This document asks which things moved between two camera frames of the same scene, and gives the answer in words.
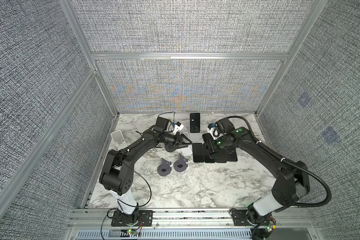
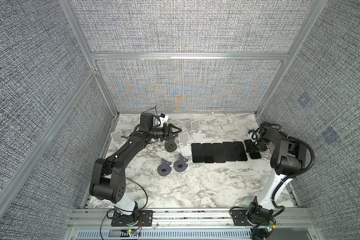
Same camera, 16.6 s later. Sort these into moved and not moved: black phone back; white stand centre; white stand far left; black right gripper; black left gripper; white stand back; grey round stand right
Moved: black phone back; black right gripper; black left gripper
Not moved: white stand centre; white stand back; grey round stand right; white stand far left
